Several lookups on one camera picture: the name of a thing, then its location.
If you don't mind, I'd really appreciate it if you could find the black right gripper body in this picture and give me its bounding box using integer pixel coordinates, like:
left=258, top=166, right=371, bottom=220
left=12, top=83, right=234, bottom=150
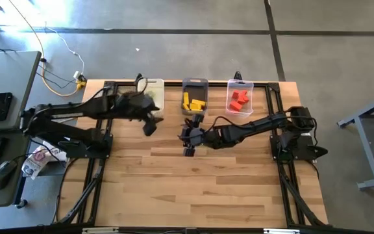
left=177, top=124, right=208, bottom=149

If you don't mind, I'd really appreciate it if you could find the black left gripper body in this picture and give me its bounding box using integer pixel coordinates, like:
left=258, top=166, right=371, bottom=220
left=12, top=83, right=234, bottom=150
left=113, top=91, right=160, bottom=123

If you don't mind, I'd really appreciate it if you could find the white plastic bin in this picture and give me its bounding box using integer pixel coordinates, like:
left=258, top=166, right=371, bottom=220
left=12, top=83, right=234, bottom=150
left=136, top=77, right=166, bottom=119

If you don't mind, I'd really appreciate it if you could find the grey translucent plastic bin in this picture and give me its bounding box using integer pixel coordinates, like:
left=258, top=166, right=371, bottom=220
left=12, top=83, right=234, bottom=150
left=181, top=77, right=210, bottom=116

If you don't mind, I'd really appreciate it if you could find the clear plastic bin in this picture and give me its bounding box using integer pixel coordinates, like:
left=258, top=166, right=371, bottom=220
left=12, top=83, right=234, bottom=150
left=224, top=78, right=255, bottom=118

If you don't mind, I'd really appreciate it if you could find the white printed packet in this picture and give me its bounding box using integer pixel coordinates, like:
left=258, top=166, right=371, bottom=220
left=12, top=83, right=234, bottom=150
left=21, top=144, right=68, bottom=181

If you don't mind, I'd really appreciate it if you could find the black smartphone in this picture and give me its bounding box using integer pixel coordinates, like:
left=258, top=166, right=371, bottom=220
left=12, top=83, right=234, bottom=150
left=0, top=91, right=14, bottom=124

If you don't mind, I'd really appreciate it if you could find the black computer mouse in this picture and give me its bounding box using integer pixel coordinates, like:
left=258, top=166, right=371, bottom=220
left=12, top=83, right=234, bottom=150
left=0, top=159, right=19, bottom=191

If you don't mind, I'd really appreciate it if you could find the black desk foot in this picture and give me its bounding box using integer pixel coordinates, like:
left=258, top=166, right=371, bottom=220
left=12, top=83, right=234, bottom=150
left=14, top=198, right=29, bottom=210

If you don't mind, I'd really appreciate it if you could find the grey metal stand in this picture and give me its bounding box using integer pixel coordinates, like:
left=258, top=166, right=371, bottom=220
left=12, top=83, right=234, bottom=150
left=336, top=88, right=374, bottom=192

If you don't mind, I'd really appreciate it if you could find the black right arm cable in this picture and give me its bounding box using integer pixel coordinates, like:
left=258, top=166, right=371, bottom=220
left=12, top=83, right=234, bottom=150
left=210, top=114, right=318, bottom=135

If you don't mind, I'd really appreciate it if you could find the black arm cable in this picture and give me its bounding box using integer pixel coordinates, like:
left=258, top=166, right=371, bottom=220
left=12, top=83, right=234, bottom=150
left=89, top=73, right=151, bottom=102
left=210, top=114, right=318, bottom=135

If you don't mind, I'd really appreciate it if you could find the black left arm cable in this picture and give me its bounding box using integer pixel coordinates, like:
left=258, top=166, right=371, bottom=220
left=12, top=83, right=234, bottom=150
left=89, top=73, right=151, bottom=102

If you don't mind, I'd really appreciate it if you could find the white cable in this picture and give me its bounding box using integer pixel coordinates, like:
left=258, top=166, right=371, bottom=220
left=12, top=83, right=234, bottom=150
left=45, top=26, right=86, bottom=81

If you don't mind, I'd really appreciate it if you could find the black aluminium table frame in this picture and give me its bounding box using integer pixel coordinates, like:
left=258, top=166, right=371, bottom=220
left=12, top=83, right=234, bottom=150
left=52, top=79, right=329, bottom=234

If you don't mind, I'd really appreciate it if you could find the yellow cable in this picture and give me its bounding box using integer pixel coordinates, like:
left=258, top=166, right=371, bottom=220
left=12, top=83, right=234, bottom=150
left=7, top=0, right=88, bottom=98

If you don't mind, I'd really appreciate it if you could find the silver metal bracket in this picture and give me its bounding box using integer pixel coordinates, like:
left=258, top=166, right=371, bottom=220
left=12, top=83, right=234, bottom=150
left=263, top=227, right=301, bottom=234
left=81, top=226, right=121, bottom=234

